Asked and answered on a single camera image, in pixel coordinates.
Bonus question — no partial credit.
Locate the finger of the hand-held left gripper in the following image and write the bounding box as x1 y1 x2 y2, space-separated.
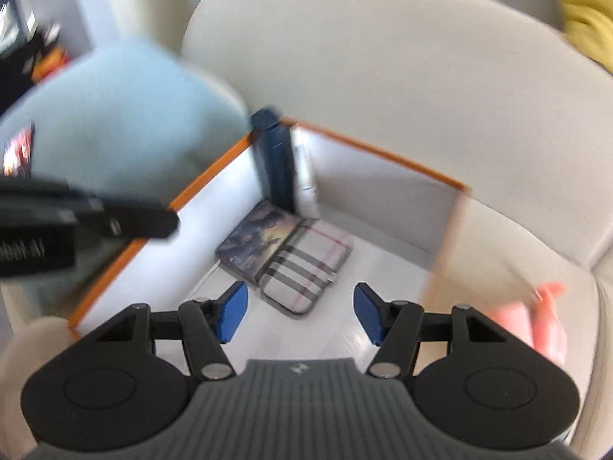
72 195 181 241

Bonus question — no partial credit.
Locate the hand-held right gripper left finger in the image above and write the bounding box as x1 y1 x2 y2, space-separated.
93 282 249 379

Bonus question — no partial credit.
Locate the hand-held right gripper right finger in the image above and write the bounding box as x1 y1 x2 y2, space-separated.
353 283 517 377

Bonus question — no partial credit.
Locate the dark printed card box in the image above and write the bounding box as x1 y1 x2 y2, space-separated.
215 200 307 284

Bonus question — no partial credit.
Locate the plaid case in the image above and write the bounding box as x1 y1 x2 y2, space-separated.
254 219 354 317

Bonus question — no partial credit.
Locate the orange cardboard box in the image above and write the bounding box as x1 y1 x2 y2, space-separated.
67 115 473 375

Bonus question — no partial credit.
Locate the dark shampoo bottle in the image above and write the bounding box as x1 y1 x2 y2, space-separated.
250 109 294 215

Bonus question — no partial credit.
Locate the white cream tube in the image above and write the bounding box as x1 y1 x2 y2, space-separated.
290 129 321 219

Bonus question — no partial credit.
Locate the red printed packet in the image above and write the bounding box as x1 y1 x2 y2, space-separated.
2 123 37 178

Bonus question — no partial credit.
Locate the light blue pillow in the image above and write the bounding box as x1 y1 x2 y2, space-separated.
0 37 251 308

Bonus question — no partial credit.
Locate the pink plastic bottle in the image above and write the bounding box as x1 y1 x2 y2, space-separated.
490 282 569 368

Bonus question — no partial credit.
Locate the dark furniture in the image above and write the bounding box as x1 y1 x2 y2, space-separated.
0 0 74 102

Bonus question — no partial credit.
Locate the yellow pillow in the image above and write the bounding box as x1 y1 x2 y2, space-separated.
553 0 613 76

